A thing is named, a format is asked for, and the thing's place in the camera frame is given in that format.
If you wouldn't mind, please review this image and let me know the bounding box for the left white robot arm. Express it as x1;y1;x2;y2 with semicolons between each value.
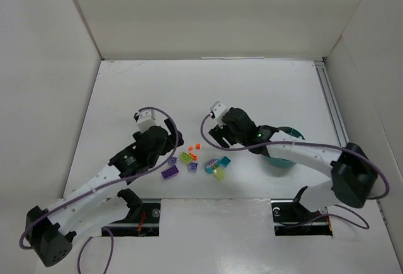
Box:
19;118;183;267

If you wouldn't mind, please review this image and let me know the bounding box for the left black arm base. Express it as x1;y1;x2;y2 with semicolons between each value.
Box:
106;189;161;237

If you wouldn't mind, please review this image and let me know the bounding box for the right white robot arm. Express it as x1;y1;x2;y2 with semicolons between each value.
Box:
209;102;380;212

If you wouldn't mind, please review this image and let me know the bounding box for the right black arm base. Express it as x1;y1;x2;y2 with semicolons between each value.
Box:
271;200;333;236

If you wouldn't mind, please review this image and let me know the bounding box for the small purple lego brick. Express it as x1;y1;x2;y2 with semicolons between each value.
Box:
167;157;178;166

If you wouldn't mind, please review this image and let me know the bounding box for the teal square lego brick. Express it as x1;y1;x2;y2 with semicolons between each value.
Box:
220;156;231;168

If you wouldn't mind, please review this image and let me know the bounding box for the long purple lego brick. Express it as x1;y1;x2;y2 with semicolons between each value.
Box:
161;166;179;180

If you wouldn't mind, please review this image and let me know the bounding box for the lime green lego brick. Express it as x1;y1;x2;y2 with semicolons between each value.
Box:
179;152;193;164

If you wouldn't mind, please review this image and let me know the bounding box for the teal flower face lego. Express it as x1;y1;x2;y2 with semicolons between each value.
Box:
205;159;220;174

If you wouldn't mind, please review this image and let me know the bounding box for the pale yellow lego brick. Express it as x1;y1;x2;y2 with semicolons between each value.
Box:
213;168;225;181

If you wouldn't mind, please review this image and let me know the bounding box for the lavender square lego brick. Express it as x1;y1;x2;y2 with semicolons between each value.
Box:
188;162;198;173

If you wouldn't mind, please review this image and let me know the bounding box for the teal divided round container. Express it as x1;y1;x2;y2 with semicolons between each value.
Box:
261;125;305;171

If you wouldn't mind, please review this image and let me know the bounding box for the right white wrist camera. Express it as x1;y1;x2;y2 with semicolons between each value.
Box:
210;101;229;128

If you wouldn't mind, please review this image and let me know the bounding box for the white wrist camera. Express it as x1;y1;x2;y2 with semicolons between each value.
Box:
210;101;229;128
133;109;156;132

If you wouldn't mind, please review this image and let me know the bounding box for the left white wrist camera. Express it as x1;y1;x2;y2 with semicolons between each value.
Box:
133;109;156;132

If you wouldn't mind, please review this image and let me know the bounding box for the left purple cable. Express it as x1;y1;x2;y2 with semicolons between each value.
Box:
19;106;180;266

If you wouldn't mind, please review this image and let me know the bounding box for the purple cable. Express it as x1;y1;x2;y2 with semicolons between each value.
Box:
200;112;390;230
19;106;180;266

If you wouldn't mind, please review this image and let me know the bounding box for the aluminium rail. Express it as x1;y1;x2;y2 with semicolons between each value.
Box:
313;57;391;224

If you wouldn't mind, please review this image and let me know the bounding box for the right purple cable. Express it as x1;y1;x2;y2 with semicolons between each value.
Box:
200;112;390;230

